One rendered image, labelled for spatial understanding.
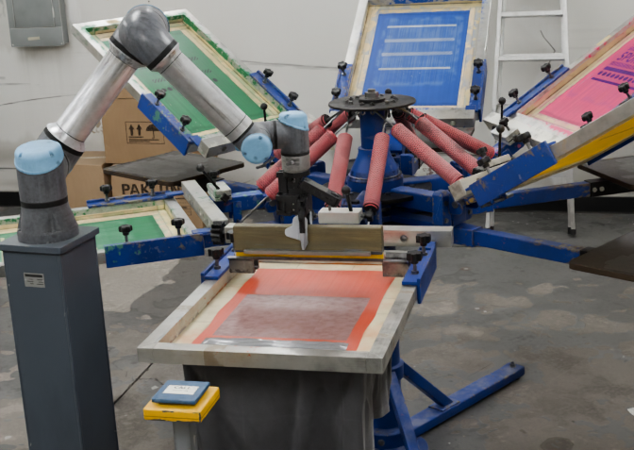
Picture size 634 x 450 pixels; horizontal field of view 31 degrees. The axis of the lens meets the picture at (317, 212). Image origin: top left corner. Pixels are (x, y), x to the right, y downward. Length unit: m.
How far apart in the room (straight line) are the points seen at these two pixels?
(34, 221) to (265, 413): 0.73
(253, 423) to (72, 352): 0.49
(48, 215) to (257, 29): 4.66
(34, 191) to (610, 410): 2.60
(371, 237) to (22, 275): 0.89
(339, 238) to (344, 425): 0.53
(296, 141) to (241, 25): 4.50
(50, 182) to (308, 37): 4.60
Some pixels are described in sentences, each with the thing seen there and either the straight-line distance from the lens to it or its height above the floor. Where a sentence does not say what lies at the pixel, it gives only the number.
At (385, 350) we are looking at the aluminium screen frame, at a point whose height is 0.99.
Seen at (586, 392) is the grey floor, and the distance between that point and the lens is 4.74.
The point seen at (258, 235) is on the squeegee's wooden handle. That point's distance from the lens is 3.03.
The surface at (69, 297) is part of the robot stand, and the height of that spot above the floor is 1.06.
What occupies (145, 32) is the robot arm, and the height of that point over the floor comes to 1.69.
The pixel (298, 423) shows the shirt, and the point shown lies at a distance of 2.75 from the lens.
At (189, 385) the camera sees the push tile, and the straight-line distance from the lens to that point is 2.50.
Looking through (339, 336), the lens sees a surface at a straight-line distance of 2.74.
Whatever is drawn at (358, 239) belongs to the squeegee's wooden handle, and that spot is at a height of 1.11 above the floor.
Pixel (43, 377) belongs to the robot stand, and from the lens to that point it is 2.97.
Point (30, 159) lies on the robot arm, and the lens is 2.81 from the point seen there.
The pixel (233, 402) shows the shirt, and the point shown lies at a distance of 2.76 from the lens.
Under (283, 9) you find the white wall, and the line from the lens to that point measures 7.30.
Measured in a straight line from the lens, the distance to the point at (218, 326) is 2.86.
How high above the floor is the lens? 1.97
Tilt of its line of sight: 15 degrees down
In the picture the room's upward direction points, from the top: 3 degrees counter-clockwise
